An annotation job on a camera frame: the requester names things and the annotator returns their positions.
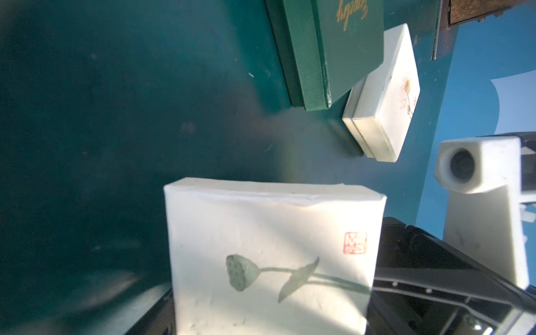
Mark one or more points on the white flower gift box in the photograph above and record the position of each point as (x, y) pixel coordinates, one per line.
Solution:
(380, 108)

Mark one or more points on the brown tree base plate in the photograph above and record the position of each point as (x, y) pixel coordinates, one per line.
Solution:
(454, 13)

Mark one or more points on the green jewelry box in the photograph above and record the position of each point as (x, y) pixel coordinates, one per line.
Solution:
(326, 47)

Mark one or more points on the white lotus box lid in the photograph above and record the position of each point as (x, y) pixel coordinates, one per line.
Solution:
(267, 258)

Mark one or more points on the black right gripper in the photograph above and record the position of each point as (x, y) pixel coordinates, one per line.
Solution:
(422, 285)

